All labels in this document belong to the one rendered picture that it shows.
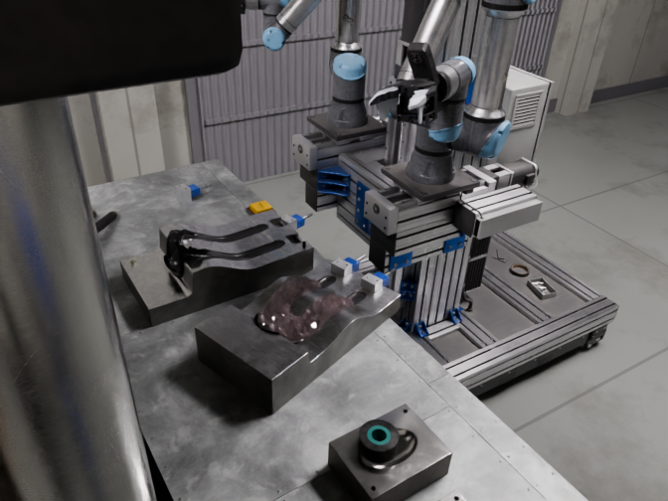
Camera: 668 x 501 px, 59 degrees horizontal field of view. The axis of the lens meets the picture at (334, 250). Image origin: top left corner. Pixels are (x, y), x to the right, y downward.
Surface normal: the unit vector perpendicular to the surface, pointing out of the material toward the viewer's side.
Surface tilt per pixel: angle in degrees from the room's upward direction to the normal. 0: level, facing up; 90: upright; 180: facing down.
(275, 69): 90
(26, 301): 90
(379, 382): 0
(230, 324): 0
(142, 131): 90
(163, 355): 0
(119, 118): 90
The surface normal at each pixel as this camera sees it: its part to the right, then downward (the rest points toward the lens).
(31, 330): 0.62, 0.45
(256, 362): 0.04, -0.83
